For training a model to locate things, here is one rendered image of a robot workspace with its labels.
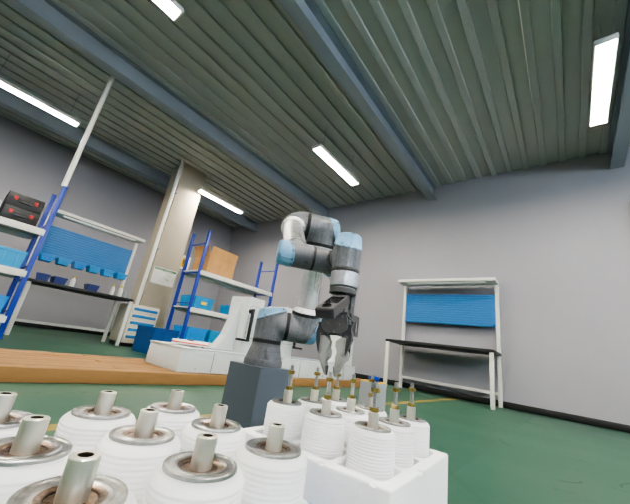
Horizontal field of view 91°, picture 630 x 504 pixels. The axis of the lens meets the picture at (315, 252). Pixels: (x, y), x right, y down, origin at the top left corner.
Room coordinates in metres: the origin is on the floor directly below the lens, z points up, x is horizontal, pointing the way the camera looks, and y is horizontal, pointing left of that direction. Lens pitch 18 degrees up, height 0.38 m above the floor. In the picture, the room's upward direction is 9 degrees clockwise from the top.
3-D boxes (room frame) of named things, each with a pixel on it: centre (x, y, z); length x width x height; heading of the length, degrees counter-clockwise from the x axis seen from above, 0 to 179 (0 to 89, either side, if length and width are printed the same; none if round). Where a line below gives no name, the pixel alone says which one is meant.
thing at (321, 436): (0.79, -0.08, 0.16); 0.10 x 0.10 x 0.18
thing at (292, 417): (0.86, 0.01, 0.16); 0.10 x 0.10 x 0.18
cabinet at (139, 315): (5.73, 2.96, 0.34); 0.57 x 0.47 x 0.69; 50
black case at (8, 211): (3.68, 3.71, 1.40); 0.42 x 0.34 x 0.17; 51
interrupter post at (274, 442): (0.48, 0.01, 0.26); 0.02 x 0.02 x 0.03
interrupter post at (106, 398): (0.52, 0.28, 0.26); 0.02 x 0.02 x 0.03
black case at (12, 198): (3.68, 3.71, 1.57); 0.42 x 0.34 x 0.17; 49
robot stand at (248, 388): (1.30, 0.14, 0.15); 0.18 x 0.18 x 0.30; 50
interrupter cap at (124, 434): (0.45, 0.18, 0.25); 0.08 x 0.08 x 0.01
